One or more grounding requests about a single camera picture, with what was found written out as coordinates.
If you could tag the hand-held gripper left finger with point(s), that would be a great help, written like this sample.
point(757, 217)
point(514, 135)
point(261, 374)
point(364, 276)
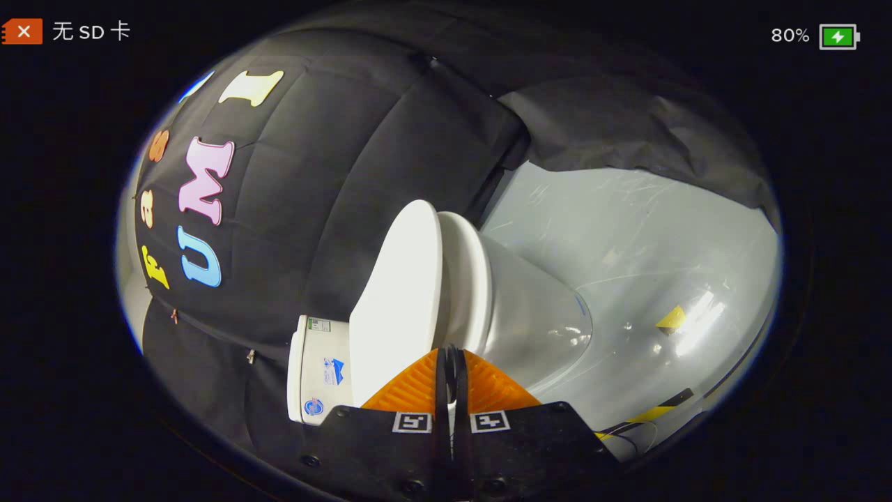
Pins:
point(390, 460)

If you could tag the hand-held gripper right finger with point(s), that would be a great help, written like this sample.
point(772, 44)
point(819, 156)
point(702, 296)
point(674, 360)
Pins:
point(529, 460)

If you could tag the white toilet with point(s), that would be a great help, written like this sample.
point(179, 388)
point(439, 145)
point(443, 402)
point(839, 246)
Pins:
point(536, 328)

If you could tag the white toilet seat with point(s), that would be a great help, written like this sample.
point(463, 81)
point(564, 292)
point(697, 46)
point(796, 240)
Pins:
point(465, 279)

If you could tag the black yellow striped tape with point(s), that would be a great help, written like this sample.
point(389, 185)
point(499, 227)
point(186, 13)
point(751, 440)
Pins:
point(655, 413)

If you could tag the yellow floor tape piece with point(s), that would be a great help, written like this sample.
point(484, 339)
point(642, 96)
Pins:
point(671, 318)

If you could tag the black backdrop cloth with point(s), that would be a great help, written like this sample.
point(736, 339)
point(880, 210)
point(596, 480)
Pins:
point(334, 174)

